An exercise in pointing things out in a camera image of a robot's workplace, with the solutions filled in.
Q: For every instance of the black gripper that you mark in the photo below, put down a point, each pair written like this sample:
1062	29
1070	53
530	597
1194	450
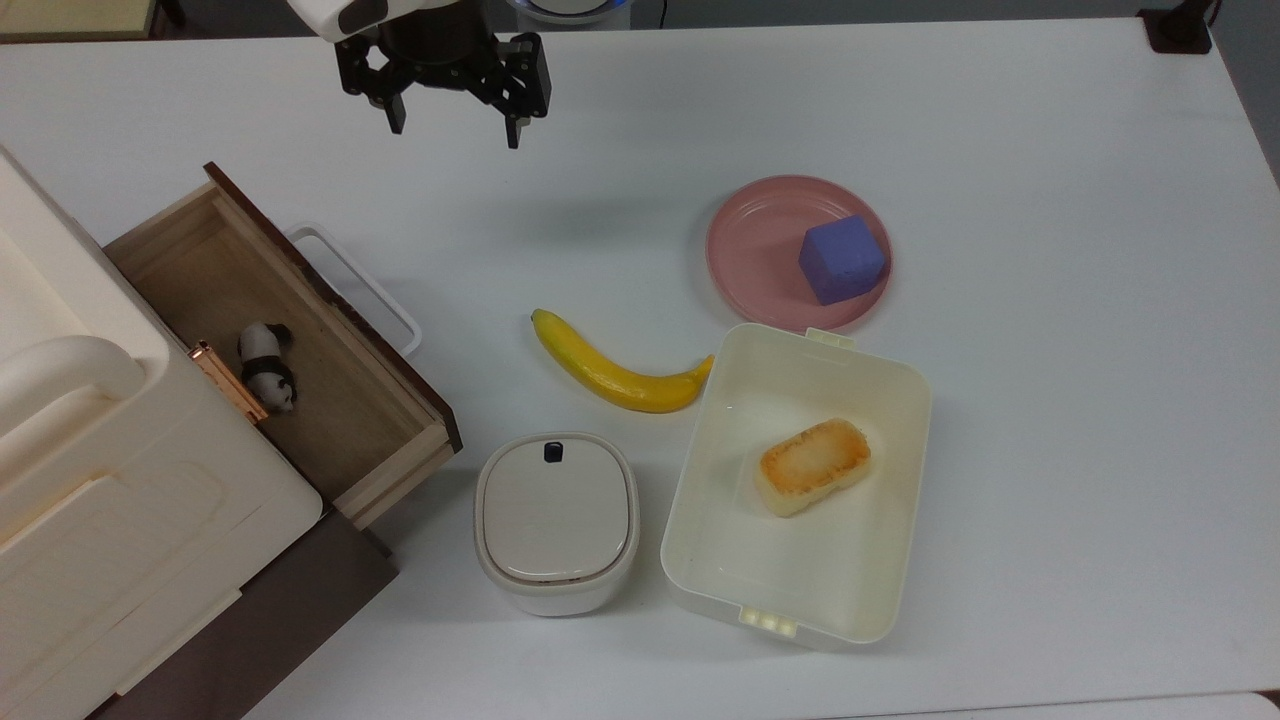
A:
440	45

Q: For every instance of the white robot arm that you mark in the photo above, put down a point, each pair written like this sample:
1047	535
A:
325	15

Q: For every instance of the open wooden drawer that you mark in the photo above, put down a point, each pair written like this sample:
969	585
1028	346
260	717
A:
330	390

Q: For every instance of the small panda toy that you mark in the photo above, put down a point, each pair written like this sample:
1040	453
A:
268	365

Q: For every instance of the yellow banana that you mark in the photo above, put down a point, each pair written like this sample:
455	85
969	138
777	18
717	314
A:
610	378

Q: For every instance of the pink plate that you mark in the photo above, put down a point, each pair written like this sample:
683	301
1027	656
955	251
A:
755	250

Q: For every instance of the copper metal latch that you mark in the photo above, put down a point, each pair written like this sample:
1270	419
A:
230	380

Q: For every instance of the yellowish wooden side table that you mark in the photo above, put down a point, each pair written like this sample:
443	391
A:
70	15

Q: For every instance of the purple foam cube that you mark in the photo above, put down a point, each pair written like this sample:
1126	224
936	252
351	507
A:
842	260

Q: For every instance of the small white lidded container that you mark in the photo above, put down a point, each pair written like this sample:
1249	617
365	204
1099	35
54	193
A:
556	520

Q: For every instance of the toasted bread piece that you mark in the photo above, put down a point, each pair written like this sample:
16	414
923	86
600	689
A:
812	466

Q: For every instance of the cream plastic storage box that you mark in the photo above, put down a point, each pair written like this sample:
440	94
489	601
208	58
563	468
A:
120	500

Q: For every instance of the dark brown cabinet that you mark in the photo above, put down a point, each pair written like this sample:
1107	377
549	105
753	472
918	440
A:
290	600

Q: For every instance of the cream rectangular plastic container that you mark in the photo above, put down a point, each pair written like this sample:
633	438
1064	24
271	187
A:
800	570

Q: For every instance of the black clamp mount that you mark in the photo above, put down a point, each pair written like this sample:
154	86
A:
1178	28

